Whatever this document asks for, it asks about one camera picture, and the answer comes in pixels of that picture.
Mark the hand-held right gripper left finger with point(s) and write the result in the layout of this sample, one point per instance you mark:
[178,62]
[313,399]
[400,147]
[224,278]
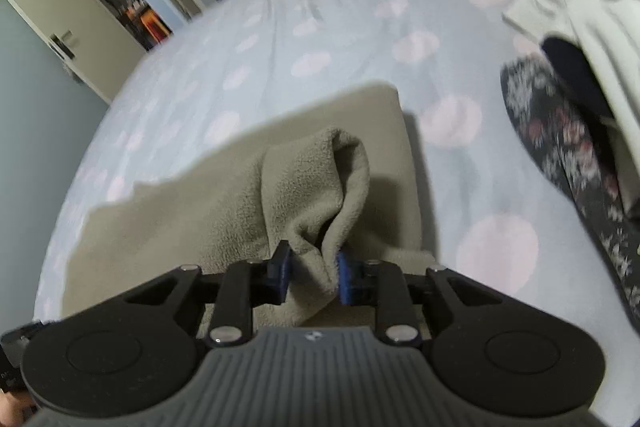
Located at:
[282,278]

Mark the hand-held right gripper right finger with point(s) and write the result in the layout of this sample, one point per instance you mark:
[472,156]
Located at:
[346,280]

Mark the olive fleece zip jacket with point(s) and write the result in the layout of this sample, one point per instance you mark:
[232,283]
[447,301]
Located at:
[200,217]

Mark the light blue dotted bed sheet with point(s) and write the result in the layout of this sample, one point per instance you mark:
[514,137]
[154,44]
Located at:
[300,32]

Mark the dark floral garment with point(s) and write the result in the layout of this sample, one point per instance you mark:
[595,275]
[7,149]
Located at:
[550,122]

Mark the shelf with small things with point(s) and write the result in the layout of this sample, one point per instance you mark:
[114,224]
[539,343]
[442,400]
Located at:
[142,17]

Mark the black garment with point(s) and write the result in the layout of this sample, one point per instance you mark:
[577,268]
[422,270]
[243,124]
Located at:
[575,67]

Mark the beige door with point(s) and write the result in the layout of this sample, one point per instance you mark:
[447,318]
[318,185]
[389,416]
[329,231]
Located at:
[60,7]

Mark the white garment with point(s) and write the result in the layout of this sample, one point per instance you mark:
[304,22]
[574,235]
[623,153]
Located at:
[602,32]

